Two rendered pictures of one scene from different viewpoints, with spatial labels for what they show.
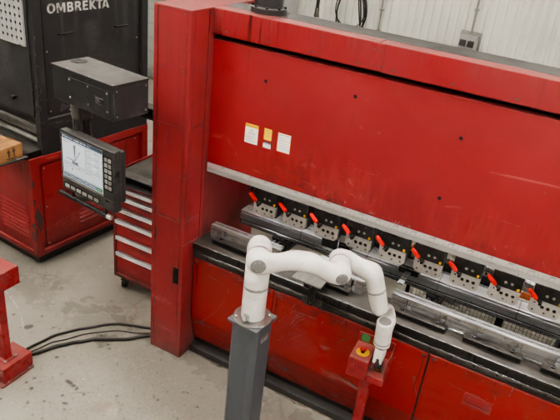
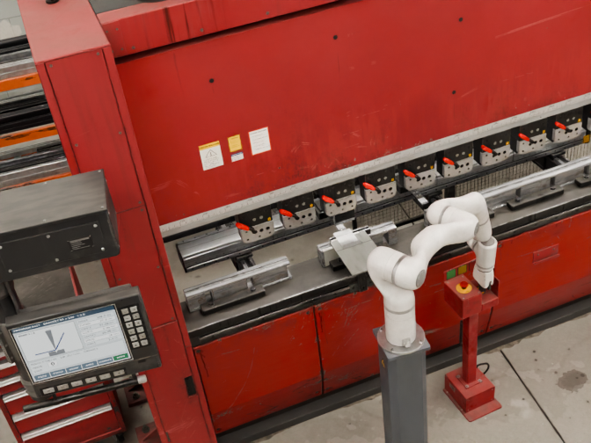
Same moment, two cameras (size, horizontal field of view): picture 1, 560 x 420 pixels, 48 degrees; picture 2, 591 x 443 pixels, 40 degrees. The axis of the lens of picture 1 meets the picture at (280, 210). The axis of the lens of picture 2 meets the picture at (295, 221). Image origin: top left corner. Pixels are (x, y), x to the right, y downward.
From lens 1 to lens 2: 2.18 m
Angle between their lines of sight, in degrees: 36
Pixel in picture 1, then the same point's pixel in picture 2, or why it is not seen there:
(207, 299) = (229, 380)
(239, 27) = (152, 32)
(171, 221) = (163, 328)
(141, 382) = not seen: outside the picture
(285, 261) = (428, 253)
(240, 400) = (419, 427)
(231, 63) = (151, 85)
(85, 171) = (83, 350)
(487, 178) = (494, 45)
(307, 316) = (361, 303)
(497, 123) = not seen: outside the picture
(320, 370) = not seen: hidden behind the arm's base
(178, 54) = (105, 113)
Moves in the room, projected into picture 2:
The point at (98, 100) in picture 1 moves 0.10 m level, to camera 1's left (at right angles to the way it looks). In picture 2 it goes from (80, 243) to (53, 259)
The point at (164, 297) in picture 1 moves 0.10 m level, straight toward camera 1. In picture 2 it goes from (181, 421) to (199, 429)
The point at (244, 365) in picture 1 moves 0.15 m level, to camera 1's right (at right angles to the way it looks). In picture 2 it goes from (418, 389) to (439, 367)
